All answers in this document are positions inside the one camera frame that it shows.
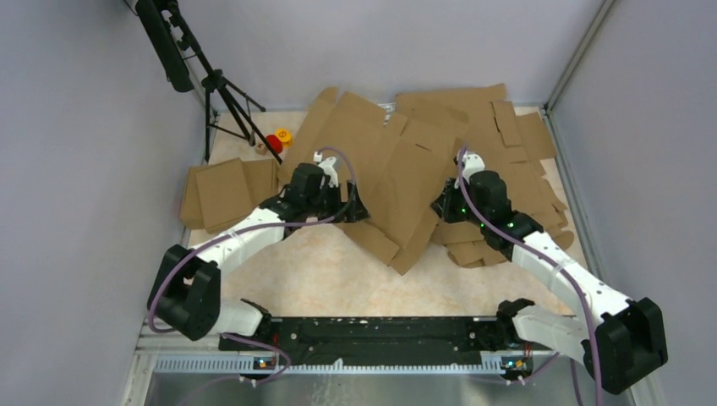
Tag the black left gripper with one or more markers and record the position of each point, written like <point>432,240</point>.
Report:
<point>357,212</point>

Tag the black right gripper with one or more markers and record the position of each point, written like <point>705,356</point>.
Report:
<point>443,205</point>

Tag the large cardboard box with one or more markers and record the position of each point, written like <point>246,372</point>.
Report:
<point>402,162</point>

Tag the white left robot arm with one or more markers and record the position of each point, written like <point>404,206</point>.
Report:
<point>186,296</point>

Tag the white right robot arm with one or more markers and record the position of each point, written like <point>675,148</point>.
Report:
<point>619,340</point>

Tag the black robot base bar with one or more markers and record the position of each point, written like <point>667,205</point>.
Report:
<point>392,341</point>

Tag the folded cardboard box at left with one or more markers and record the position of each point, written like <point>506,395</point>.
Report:
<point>218,196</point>

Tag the stack of flat cardboard blanks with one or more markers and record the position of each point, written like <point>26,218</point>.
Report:
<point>514,144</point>

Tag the yellow round toy block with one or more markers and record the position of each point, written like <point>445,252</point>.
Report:
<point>285,137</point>

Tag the small wooden letter cube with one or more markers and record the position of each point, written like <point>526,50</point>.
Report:
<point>261,149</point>

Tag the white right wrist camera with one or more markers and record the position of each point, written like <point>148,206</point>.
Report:
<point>472,163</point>

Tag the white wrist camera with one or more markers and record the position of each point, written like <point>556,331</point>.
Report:
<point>472,163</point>
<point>329,166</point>

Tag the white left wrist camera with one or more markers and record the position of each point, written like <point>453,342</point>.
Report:
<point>329,166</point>

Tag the black camera tripod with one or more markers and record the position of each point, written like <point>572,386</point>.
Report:
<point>187,67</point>

